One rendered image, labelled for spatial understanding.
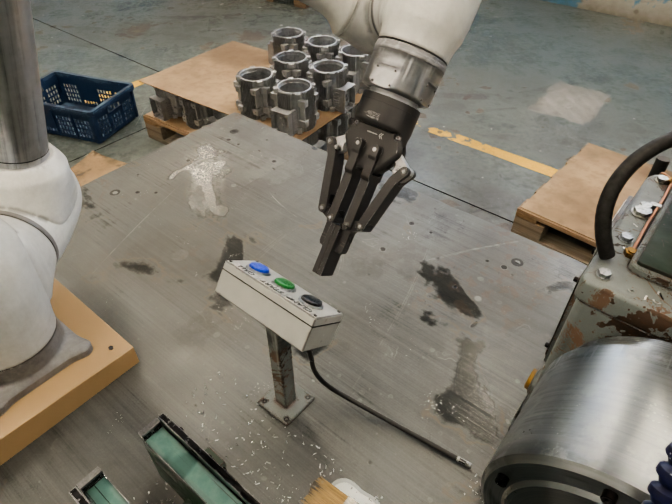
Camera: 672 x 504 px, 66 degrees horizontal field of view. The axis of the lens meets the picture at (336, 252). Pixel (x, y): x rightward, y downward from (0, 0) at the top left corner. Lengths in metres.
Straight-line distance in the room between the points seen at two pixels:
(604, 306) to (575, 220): 1.87
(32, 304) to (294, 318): 0.43
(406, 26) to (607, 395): 0.44
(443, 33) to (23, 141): 0.65
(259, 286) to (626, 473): 0.45
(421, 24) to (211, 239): 0.77
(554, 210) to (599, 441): 2.07
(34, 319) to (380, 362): 0.57
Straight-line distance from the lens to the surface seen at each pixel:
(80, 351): 1.00
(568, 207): 2.60
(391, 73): 0.62
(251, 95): 2.60
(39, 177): 0.97
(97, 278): 1.21
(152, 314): 1.09
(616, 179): 0.67
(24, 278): 0.89
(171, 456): 0.77
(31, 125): 0.94
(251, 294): 0.71
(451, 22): 0.64
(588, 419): 0.55
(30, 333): 0.93
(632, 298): 0.66
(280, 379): 0.84
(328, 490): 0.84
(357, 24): 0.76
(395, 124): 0.62
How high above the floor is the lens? 1.58
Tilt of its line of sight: 42 degrees down
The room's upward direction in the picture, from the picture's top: straight up
